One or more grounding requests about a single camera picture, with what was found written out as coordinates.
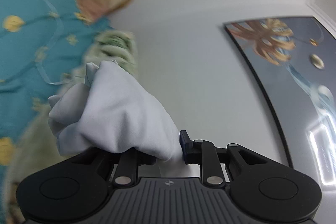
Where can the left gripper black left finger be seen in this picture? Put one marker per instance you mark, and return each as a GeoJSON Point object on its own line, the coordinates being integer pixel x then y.
{"type": "Point", "coordinates": [128, 165]}

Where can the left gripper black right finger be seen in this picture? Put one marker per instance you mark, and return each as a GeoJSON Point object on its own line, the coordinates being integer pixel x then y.
{"type": "Point", "coordinates": [207, 156]}

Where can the white t-shirt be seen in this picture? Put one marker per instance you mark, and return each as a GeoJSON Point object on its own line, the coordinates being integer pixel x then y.
{"type": "Point", "coordinates": [119, 114]}

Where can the green fleece blanket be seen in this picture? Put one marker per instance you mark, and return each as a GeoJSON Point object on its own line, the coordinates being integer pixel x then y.
{"type": "Point", "coordinates": [36, 148]}

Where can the teal patterned bed sheet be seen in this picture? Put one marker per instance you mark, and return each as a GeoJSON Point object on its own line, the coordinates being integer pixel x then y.
{"type": "Point", "coordinates": [41, 42]}

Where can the leaf wall painting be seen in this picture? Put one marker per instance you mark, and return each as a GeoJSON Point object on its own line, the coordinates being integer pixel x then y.
{"type": "Point", "coordinates": [293, 61]}

